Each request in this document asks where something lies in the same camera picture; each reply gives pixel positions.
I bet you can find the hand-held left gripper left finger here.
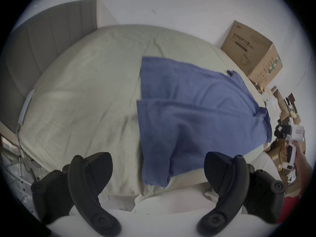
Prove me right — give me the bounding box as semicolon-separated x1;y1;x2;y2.
31;152;122;237

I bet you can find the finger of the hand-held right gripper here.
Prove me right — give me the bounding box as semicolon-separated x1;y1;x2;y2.
274;125;285;139

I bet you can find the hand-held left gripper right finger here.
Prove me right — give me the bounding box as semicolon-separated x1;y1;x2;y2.
197;152;286;235

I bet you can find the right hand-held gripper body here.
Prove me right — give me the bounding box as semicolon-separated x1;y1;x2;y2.
281;118;306;171

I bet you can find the person's right forearm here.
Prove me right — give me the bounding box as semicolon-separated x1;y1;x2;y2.
294;155;314;197

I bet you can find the person's right hand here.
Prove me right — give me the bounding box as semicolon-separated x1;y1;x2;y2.
284;141;306;160

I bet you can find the pile of small cartons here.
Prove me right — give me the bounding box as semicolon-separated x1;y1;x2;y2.
254;82;306;197

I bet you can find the person's body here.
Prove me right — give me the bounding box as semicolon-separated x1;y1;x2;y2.
276;194;301;224

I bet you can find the large brown cardboard carton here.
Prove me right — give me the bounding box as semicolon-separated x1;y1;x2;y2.
221;20;283;88

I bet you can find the dark blue shirt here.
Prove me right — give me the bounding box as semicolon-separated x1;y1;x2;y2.
136;56;272;187

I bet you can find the bed with beige sheet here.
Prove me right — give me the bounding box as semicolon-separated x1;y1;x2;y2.
17;24;278;197

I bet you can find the grey padded headboard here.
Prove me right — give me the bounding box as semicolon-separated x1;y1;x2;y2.
0;0;98;133

